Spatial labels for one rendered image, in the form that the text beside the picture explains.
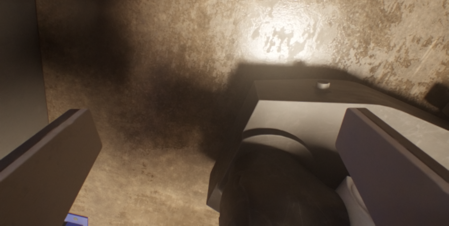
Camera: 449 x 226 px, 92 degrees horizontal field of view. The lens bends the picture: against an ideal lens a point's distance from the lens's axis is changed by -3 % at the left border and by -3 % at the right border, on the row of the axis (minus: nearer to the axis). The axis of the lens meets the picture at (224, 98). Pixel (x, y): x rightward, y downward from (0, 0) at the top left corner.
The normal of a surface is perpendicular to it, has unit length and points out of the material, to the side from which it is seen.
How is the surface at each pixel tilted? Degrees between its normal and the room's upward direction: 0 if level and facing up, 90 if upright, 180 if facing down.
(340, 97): 90
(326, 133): 0
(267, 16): 0
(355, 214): 77
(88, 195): 0
